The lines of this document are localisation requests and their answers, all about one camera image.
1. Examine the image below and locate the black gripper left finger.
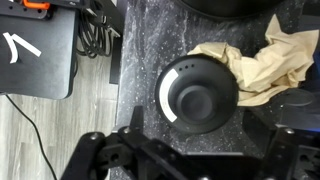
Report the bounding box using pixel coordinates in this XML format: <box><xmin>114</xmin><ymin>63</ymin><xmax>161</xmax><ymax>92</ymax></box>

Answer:
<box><xmin>59</xmin><ymin>105</ymin><xmax>201</xmax><ymax>180</ymax></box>

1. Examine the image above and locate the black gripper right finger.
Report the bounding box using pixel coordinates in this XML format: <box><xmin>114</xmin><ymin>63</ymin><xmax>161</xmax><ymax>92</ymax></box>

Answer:
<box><xmin>256</xmin><ymin>124</ymin><xmax>320</xmax><ymax>180</ymax></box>

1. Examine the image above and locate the round black kettle lid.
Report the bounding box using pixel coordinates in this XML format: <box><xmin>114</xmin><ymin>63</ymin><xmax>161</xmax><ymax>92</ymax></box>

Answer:
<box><xmin>154</xmin><ymin>54</ymin><xmax>240</xmax><ymax>135</ymax></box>

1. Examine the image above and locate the crumpled brown paper towel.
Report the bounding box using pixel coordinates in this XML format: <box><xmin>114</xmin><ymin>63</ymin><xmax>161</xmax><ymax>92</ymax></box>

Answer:
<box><xmin>187</xmin><ymin>13</ymin><xmax>320</xmax><ymax>108</ymax></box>

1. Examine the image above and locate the black clamp with orange grip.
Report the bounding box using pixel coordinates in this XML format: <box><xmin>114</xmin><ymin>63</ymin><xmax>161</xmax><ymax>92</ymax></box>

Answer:
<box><xmin>0</xmin><ymin>0</ymin><xmax>56</xmax><ymax>20</ymax></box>

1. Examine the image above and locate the thin black cable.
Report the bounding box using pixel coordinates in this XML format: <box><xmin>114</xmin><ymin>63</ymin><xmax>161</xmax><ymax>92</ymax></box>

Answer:
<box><xmin>4</xmin><ymin>94</ymin><xmax>59</xmax><ymax>180</ymax></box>

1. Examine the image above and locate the black cable bundle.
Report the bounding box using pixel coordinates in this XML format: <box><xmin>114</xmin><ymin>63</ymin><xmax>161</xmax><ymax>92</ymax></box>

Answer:
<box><xmin>75</xmin><ymin>0</ymin><xmax>114</xmax><ymax>59</ymax></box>

